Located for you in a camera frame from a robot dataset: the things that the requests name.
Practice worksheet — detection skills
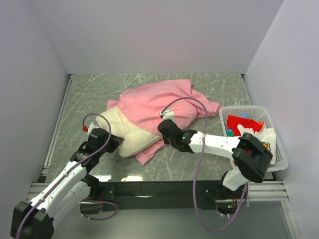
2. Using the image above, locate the cream pillow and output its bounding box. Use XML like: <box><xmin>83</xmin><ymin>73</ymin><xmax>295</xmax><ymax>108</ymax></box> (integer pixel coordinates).
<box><xmin>96</xmin><ymin>106</ymin><xmax>162</xmax><ymax>158</ymax></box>

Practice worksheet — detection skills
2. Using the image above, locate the pink pillowcase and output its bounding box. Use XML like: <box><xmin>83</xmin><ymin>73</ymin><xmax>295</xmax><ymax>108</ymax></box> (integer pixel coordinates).
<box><xmin>107</xmin><ymin>79</ymin><xmax>222</xmax><ymax>165</ymax></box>

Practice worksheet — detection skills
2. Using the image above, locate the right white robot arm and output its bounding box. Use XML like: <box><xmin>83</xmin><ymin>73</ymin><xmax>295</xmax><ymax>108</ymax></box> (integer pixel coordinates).
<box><xmin>158</xmin><ymin>119</ymin><xmax>273</xmax><ymax>199</ymax></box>

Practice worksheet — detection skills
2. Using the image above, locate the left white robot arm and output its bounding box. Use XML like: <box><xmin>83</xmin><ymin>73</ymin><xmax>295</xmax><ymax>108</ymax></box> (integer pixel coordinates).
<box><xmin>10</xmin><ymin>128</ymin><xmax>124</xmax><ymax>239</ymax></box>

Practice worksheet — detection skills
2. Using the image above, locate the red cloth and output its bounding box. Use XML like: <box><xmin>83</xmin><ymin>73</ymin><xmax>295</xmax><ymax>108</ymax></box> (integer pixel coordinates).
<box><xmin>227</xmin><ymin>116</ymin><xmax>264</xmax><ymax>136</ymax></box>

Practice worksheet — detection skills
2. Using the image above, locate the black base bar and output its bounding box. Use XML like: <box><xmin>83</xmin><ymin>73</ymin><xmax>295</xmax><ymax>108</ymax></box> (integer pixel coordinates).
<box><xmin>80</xmin><ymin>180</ymin><xmax>244</xmax><ymax>215</ymax></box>

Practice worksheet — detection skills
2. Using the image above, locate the white plastic basket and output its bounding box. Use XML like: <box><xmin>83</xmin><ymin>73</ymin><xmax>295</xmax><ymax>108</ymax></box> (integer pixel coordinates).
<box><xmin>219</xmin><ymin>106</ymin><xmax>289</xmax><ymax>172</ymax></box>

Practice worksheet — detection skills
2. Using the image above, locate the white printed cloth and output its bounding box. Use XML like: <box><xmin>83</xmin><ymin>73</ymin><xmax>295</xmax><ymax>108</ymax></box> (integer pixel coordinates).
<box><xmin>238</xmin><ymin>125</ymin><xmax>277</xmax><ymax>165</ymax></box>

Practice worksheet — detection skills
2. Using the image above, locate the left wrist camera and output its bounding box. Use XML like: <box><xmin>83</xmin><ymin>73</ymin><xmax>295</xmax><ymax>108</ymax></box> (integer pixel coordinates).
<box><xmin>82</xmin><ymin>122</ymin><xmax>99</xmax><ymax>135</ymax></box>

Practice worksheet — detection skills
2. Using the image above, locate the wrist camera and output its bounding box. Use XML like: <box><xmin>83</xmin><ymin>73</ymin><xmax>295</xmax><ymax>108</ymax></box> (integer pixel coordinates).
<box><xmin>82</xmin><ymin>122</ymin><xmax>99</xmax><ymax>135</ymax></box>
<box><xmin>159</xmin><ymin>108</ymin><xmax>175</xmax><ymax>122</ymax></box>

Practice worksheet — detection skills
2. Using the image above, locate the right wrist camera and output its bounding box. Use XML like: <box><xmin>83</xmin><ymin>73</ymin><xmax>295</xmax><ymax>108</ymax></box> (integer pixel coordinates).
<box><xmin>159</xmin><ymin>108</ymin><xmax>175</xmax><ymax>122</ymax></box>

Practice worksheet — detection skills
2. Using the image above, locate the aluminium frame rail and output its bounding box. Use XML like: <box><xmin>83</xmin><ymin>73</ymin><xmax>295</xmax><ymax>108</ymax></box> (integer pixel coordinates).
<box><xmin>26</xmin><ymin>181</ymin><xmax>289</xmax><ymax>202</ymax></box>

